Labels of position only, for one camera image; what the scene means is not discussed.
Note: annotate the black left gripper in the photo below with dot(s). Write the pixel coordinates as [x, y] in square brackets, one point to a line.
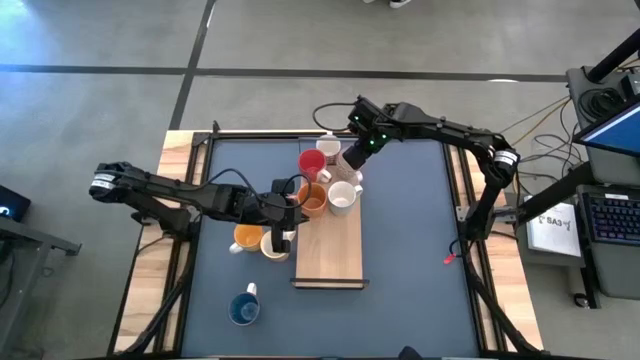
[280, 212]

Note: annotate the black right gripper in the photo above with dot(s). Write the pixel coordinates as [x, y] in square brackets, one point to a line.
[372, 125]

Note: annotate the dark orange mug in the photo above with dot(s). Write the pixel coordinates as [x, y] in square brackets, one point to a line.
[314, 201]

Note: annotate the cream yellow mug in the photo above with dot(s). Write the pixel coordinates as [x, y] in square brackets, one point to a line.
[267, 247]

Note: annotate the red white dotted mug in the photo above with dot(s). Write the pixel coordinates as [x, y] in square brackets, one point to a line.
[328, 146]

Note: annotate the orange swirl patterned mug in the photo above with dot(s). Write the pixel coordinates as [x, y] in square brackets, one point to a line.
[345, 175]

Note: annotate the blue mug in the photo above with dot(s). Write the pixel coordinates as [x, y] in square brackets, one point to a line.
[243, 310]

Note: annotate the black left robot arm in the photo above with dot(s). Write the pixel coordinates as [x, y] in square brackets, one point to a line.
[165, 190]

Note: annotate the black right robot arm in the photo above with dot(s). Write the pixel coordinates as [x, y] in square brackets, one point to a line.
[450, 129]

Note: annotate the black table clamp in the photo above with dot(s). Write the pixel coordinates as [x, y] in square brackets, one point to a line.
[216, 127]

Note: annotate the person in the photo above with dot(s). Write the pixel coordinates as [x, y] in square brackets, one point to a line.
[410, 354]
[400, 3]

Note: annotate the small red clip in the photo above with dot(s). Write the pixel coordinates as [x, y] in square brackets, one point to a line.
[448, 259]

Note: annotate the blue grey table mat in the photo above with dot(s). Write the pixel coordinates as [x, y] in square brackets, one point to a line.
[400, 325]

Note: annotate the white paper sign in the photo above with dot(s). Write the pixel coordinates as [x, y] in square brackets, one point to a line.
[555, 235]

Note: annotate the grey metal stand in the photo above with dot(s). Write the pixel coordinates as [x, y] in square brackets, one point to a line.
[45, 240]

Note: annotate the monitor with blue screen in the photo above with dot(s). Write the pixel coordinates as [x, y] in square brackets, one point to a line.
[617, 131]

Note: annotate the black pole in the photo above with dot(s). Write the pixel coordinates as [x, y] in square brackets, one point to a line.
[615, 57]

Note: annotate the black keyboard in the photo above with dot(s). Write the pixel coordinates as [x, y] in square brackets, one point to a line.
[615, 220]

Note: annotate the black device blue light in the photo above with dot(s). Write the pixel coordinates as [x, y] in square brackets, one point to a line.
[12, 202]

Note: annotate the black caster wheel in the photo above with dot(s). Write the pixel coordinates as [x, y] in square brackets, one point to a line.
[581, 300]

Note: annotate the grey equipment cart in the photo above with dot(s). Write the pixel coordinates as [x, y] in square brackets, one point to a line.
[620, 280]

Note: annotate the wooden shelf black frame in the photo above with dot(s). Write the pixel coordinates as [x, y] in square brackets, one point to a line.
[330, 250]

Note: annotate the black metal rig frame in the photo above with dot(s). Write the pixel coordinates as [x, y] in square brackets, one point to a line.
[455, 137]

